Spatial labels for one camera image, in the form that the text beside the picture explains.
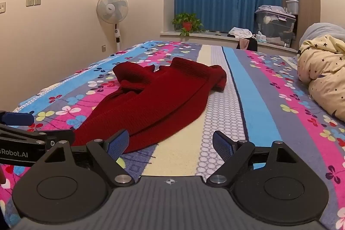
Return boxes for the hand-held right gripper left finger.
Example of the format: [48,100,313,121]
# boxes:
[41,129,136,188]

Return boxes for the potted green plant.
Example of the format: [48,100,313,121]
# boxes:
[172,12,205,37]

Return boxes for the cream star-print duvet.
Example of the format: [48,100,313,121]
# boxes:
[297,34,345,123]

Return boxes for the black and pink garment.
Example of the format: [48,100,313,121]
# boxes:
[236,37,259,52]

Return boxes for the folded clothes on storage box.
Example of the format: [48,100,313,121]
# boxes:
[255,4,287,15]

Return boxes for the white standing fan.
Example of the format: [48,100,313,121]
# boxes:
[96,0,129,53]

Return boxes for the red knitted sweater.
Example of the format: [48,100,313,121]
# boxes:
[72,57,227,154]

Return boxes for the window sill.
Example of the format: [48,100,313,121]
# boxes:
[160,30,298,53]

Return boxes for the grey pillow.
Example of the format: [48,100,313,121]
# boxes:
[299,22,345,50]

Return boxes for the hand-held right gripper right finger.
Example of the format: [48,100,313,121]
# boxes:
[206,131,301,188]

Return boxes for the tissue pack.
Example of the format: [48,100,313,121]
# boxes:
[255,31,268,44]

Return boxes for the white plastic shelf box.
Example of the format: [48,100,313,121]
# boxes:
[285,0,299,15]

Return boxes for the clear plastic storage box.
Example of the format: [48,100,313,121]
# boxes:
[254,10,296,48]

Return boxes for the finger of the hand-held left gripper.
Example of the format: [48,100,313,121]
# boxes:
[0,111,35,127]
[0,124,76,152]

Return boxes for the white clothes pile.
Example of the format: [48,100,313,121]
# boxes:
[227,27,254,39]

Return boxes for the striped floral bedsheet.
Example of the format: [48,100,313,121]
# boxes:
[0,41,345,230]

